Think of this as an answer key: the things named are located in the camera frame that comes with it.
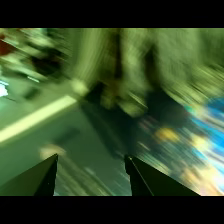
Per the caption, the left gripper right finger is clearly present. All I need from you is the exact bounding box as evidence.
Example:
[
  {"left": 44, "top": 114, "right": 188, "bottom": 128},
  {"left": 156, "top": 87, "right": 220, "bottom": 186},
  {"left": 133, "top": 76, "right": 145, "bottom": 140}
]
[{"left": 124, "top": 154, "right": 201, "bottom": 197}]

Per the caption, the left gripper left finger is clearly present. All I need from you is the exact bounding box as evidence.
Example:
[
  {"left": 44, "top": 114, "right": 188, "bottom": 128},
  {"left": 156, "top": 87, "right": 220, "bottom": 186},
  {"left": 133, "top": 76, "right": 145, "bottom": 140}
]
[{"left": 0, "top": 153, "right": 59, "bottom": 197}]

